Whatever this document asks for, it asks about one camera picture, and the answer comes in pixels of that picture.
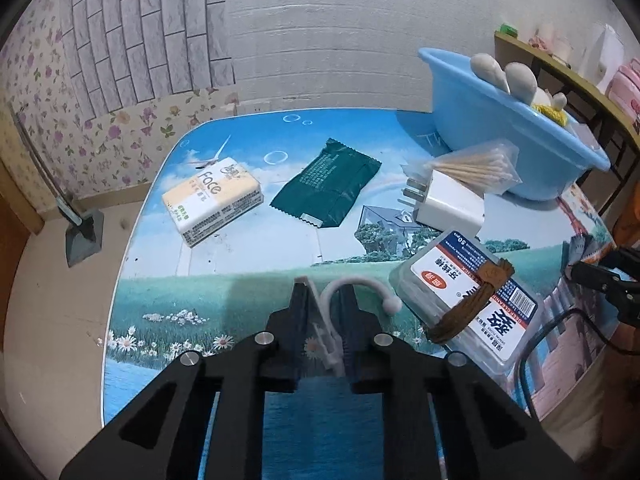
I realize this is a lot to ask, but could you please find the white plush toy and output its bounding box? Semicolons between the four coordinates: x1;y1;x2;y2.
470;53;567;112

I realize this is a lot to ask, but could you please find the white paper cup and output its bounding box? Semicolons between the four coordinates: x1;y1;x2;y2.
552;37;573;66

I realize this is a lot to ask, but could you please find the white electric kettle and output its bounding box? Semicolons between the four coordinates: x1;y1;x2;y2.
578;23;625;93

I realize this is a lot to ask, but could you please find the wall socket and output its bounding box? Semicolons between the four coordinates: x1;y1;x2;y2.
238;100;271;115

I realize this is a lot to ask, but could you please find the paper roll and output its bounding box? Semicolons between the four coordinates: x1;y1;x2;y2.
536;22;554;42

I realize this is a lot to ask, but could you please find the white plastic hook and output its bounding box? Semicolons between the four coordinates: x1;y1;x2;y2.
294;274;402;377

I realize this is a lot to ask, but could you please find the Face tissue pack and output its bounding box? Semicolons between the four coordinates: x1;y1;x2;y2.
162;157;264;248

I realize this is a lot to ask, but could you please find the toothpick box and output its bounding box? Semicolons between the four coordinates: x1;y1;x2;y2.
390;230;542;378

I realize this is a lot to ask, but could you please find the cotton swab bag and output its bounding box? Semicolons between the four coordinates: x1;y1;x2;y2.
401;139;523;195

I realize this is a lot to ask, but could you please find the black cable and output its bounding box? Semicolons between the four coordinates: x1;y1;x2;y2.
514;306;640;421

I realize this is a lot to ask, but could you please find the pink cloth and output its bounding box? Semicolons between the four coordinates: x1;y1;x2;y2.
528;34;552;52

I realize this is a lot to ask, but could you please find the dustpan with handle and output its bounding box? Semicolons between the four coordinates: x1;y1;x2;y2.
9;106;104;268

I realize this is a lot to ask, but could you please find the white power adapter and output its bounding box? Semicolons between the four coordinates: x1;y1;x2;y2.
402;170;485;237

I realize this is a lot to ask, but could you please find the dark green wipes packet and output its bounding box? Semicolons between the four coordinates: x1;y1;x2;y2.
270;139;382;229

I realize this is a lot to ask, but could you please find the pink water bottle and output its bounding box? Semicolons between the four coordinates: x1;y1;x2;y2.
605;58;640;122

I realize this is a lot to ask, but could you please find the green small box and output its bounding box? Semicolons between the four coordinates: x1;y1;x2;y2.
499;23;518;38

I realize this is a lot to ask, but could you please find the side table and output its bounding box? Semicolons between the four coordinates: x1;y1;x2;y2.
494;30;639;216

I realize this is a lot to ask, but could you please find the yellow knitted scarf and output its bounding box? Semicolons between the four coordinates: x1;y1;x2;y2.
532;104;568;128

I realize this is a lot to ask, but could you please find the blue plastic basin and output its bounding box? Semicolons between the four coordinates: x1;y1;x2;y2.
418;48;611;202

